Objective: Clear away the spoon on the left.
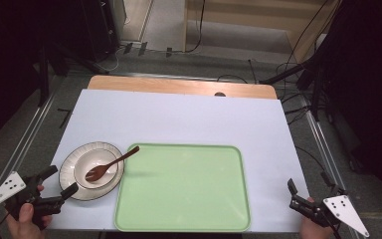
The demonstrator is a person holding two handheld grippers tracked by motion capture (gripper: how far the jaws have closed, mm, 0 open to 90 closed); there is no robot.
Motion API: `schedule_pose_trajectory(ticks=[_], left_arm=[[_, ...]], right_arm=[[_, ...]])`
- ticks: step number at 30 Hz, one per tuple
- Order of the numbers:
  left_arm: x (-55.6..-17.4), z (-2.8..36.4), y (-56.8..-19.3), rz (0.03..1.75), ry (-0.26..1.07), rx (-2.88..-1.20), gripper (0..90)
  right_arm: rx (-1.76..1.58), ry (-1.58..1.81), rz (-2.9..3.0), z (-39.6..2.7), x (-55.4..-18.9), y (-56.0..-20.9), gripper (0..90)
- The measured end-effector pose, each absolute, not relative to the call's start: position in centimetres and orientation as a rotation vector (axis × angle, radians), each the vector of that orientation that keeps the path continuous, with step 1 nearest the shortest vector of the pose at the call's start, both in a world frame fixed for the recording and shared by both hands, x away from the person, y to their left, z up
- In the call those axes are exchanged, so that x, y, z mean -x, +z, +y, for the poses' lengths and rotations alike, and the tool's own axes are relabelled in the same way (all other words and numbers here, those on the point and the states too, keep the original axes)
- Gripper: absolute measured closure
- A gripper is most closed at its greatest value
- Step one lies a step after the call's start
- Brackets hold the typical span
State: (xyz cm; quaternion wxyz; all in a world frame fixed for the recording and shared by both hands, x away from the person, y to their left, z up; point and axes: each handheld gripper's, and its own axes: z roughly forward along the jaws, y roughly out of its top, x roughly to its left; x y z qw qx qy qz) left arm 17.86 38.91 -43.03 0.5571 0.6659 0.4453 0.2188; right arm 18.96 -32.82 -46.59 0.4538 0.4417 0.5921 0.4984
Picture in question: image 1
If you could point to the person's right hand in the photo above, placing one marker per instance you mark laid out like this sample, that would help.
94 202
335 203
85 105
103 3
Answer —
313 229

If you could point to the white table cover board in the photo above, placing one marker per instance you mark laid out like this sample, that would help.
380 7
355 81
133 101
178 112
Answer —
179 119

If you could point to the light green plastic tray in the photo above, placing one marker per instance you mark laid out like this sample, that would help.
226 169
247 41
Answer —
182 189

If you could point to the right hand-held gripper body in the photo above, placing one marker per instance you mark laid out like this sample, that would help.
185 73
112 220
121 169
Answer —
335 210

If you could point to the white plate with dark rim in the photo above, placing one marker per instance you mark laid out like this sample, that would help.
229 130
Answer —
67 172

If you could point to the dark curtain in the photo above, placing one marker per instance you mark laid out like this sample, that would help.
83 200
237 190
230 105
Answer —
6 66
371 99

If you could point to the white bowl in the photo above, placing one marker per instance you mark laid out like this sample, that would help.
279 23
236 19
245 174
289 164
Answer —
94 159

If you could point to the person's left hand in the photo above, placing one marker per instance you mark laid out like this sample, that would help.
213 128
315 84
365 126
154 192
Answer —
25 224

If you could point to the silver metal frame rail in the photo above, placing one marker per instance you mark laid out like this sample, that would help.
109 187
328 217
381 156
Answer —
165 75
23 142
325 159

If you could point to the brown wooden spoon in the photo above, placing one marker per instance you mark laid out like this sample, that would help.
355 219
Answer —
96 172

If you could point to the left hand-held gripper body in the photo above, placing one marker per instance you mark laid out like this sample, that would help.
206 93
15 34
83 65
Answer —
30 195

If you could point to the black tape strip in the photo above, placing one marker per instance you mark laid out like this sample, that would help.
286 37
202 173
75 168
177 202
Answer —
142 48
127 48

